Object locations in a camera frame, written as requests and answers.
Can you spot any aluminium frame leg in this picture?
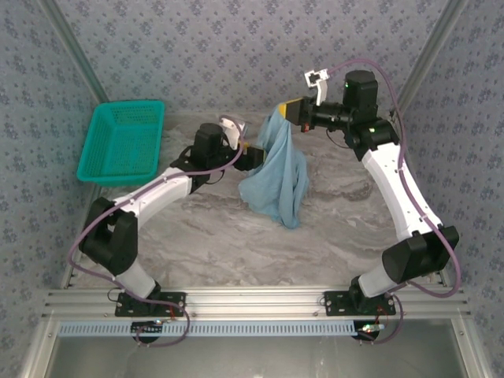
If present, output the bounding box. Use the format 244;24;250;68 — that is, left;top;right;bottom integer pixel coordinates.
18;317;60;378
448;317;489;378

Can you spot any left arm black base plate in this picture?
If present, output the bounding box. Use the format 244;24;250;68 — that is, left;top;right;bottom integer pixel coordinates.
114;290;187;318

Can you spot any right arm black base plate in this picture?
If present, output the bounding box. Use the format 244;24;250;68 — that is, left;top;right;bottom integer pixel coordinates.
323;290;397;317

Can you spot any slotted pale cable duct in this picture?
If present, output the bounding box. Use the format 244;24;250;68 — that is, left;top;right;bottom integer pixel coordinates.
57;319;359;338

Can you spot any aluminium corner post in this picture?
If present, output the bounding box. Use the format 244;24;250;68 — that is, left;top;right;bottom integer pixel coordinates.
38;0;111;104
389;0;472;119

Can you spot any green plastic basket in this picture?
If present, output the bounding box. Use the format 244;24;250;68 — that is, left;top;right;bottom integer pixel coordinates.
76;100;165;186

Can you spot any aluminium mounting rail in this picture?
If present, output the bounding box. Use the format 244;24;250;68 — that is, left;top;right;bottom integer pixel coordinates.
42;286;472;321

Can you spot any small black circuit board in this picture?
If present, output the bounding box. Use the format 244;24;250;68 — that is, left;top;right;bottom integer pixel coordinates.
131;321;165;343
355;321;386;340

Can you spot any light blue t-shirt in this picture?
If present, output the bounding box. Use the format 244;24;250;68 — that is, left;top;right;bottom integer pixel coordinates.
238;112;310;230

